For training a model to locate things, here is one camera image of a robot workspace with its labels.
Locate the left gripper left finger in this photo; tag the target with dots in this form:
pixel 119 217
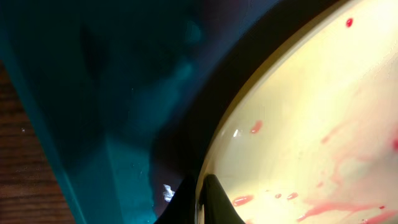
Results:
pixel 181 209

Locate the teal plastic tray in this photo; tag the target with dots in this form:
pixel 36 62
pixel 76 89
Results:
pixel 125 95

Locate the yellow-green plate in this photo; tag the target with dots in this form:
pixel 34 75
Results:
pixel 312 136

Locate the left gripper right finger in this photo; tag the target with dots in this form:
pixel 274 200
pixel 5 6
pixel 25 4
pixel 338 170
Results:
pixel 217 207

